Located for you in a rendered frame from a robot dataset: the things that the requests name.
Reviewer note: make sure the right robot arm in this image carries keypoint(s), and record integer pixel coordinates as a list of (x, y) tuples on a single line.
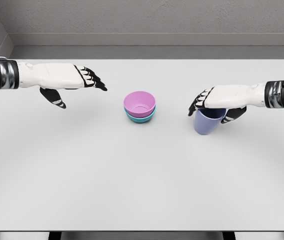
[(278, 93)]

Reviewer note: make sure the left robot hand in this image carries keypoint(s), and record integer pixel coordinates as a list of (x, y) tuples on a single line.
[(59, 76)]

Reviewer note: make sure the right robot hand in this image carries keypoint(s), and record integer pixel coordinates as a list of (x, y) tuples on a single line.
[(228, 96)]

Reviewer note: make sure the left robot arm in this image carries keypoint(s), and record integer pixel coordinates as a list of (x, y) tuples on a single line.
[(5, 74)]

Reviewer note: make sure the teal bowl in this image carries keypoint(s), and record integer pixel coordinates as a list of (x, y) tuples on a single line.
[(140, 119)]

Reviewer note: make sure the lavender blue cup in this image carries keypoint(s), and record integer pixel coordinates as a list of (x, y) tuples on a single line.
[(205, 123)]

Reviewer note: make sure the pink bowl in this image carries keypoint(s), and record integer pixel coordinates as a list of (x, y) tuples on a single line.
[(139, 104)]

